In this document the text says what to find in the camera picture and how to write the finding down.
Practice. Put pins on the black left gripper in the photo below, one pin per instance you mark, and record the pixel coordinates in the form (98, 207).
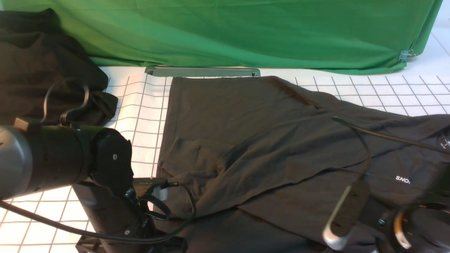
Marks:
(118, 216)

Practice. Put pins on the gray long sleeve shirt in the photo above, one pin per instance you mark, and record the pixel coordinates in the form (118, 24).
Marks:
(267, 164)

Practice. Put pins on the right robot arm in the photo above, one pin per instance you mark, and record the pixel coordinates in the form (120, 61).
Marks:
(421, 226)

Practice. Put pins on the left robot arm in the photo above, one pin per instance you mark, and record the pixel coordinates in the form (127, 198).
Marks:
(95, 161)

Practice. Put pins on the gray metal bar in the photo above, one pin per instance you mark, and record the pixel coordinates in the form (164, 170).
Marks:
(164, 71)

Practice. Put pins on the black crumpled garment pile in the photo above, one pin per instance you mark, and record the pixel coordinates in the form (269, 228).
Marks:
(35, 54)

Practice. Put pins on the green backdrop cloth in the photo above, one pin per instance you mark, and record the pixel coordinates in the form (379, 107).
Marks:
(355, 37)

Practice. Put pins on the metal binder clip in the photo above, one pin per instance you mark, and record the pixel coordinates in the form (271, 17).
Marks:
(406, 55)

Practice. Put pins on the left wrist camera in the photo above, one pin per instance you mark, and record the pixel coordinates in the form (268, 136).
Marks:
(155, 186)

